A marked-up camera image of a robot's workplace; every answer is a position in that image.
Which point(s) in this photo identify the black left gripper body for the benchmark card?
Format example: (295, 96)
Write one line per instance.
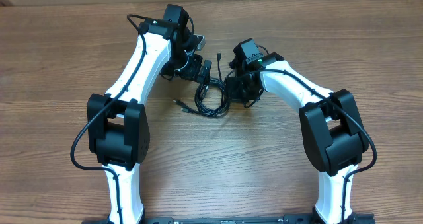
(186, 65)

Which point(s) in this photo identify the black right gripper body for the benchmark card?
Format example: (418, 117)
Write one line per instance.
(241, 92)

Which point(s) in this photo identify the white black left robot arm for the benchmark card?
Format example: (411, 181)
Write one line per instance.
(117, 126)

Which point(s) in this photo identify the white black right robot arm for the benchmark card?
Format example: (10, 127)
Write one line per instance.
(333, 135)

